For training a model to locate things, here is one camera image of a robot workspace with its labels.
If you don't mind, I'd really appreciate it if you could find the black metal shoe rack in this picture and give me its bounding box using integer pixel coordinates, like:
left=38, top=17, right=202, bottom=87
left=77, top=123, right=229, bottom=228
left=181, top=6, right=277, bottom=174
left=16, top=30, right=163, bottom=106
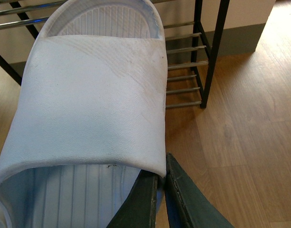
left=0, top=0, right=230, bottom=109

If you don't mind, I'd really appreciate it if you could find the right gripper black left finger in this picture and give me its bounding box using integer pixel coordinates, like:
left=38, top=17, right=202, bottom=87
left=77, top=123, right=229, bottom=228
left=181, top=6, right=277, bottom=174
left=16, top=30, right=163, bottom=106
left=107, top=170, right=158, bottom=228

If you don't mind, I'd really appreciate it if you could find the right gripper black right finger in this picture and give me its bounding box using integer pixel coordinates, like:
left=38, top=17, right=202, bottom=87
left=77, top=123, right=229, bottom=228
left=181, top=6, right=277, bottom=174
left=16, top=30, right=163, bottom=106
left=165, top=153, right=233, bottom=228

